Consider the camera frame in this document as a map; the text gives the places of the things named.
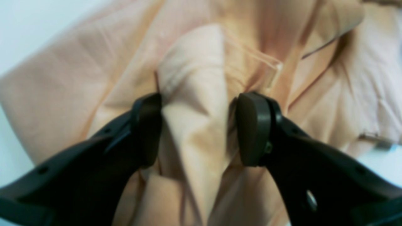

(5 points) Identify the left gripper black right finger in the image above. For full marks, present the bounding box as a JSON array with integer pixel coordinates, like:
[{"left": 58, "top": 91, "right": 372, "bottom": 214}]
[{"left": 236, "top": 92, "right": 402, "bottom": 226}]

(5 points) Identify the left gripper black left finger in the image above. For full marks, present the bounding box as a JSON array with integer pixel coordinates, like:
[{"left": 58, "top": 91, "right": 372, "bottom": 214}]
[{"left": 0, "top": 93, "right": 162, "bottom": 226}]

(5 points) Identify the peach T-shirt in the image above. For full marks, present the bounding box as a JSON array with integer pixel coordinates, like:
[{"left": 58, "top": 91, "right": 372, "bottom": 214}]
[{"left": 1, "top": 0, "right": 401, "bottom": 226}]

